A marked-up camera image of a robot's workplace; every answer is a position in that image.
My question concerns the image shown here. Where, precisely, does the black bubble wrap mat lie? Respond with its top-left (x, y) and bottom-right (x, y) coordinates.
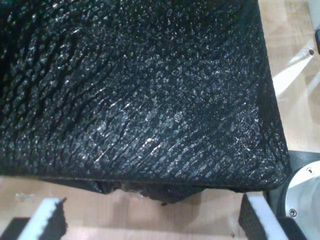
top-left (0, 0), bottom-right (293, 208)

